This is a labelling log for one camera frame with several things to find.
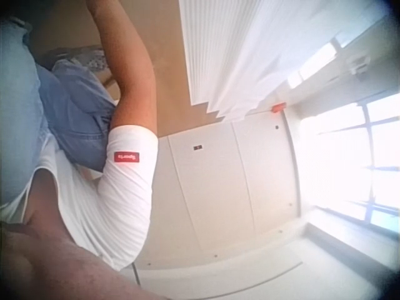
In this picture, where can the small orange wall fixture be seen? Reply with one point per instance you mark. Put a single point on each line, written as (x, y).
(278, 107)

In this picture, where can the person's legs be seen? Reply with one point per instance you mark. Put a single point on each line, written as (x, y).
(75, 106)

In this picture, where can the large bright window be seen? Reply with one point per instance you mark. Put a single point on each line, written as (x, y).
(347, 165)

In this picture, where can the small black wall plate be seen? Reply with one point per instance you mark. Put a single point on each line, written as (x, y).
(197, 147)

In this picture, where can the white pleated curtain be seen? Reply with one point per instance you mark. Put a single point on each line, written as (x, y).
(237, 53)

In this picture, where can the white wall bracket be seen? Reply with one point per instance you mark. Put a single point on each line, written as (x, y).
(360, 65)

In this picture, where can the grey patterned cloth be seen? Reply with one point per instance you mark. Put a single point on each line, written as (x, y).
(95, 61)

